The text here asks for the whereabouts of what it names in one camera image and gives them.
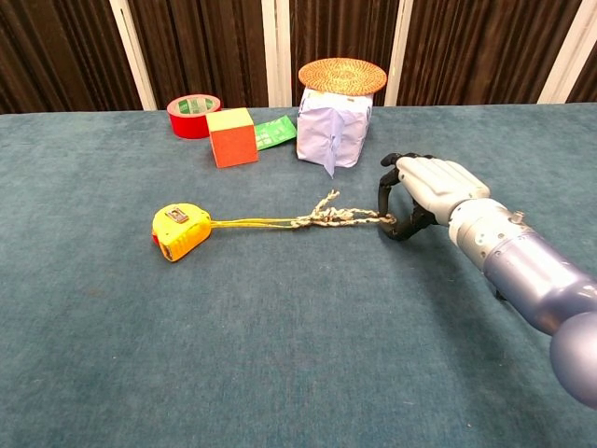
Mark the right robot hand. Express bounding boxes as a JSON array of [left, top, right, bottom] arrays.
[[376, 151, 492, 243]]

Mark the braided rope with yellow cord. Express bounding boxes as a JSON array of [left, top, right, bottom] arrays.
[[208, 189, 397, 232]]

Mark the yellow tape measure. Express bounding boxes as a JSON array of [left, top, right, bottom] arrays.
[[151, 203, 213, 263]]

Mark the red tape roll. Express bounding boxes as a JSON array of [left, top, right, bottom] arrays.
[[166, 94, 224, 140]]

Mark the light purple tissue pack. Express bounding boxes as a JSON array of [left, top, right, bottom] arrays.
[[296, 87, 373, 180]]

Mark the woven rattan coaster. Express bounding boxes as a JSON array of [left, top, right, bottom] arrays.
[[298, 57, 389, 96]]

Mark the green packet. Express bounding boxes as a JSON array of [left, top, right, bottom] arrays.
[[254, 116, 298, 151]]

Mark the orange and yellow cube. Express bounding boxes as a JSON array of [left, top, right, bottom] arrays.
[[205, 107, 259, 169]]

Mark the blue table cloth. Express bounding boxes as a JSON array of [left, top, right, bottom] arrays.
[[0, 104, 597, 448]]

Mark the dark brown curtain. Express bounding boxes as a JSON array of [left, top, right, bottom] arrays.
[[0, 0, 597, 115]]

